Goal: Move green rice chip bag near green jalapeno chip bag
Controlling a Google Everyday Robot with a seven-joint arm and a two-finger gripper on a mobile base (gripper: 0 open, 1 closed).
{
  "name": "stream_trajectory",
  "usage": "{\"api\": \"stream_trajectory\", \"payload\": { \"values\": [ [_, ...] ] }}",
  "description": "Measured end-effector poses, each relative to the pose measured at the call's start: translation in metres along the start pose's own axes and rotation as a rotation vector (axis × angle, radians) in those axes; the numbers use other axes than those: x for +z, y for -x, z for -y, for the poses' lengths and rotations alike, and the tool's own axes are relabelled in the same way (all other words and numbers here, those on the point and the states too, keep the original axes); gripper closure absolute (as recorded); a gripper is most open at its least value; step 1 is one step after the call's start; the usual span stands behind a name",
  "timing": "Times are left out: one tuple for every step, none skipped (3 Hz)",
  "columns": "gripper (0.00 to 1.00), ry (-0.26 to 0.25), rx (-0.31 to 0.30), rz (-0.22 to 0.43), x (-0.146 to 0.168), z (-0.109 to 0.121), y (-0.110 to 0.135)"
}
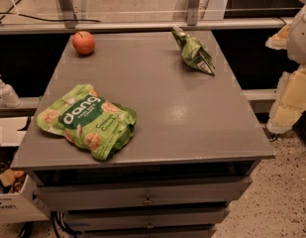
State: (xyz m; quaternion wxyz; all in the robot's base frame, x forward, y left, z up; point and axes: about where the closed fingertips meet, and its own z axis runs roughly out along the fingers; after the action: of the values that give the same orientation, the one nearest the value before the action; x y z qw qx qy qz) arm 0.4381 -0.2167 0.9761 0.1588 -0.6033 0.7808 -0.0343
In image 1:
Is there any green rice chip bag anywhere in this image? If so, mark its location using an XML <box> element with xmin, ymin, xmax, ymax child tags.
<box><xmin>36</xmin><ymin>84</ymin><xmax>137</xmax><ymax>161</ymax></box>

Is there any green jalapeno chip bag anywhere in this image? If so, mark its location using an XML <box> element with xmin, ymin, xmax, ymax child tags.
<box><xmin>171</xmin><ymin>27</ymin><xmax>216</xmax><ymax>76</ymax></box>

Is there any grey drawer cabinet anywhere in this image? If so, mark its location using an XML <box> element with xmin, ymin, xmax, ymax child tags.
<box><xmin>13</xmin><ymin>31</ymin><xmax>273</xmax><ymax>238</ymax></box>

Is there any white pump bottle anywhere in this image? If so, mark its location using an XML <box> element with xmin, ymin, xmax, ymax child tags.
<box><xmin>0</xmin><ymin>75</ymin><xmax>21</xmax><ymax>108</ymax></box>

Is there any white cardboard box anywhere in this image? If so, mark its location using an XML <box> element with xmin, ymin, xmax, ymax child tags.
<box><xmin>0</xmin><ymin>116</ymin><xmax>51</xmax><ymax>224</ymax></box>

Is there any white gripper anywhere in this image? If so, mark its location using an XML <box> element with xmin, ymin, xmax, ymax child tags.
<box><xmin>265</xmin><ymin>4</ymin><xmax>306</xmax><ymax>134</ymax></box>

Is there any red apple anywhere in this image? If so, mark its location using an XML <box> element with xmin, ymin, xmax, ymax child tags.
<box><xmin>72</xmin><ymin>31</ymin><xmax>95</xmax><ymax>56</ymax></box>

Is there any black cable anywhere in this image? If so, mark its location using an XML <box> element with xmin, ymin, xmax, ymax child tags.
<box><xmin>0</xmin><ymin>0</ymin><xmax>102</xmax><ymax>24</ymax></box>

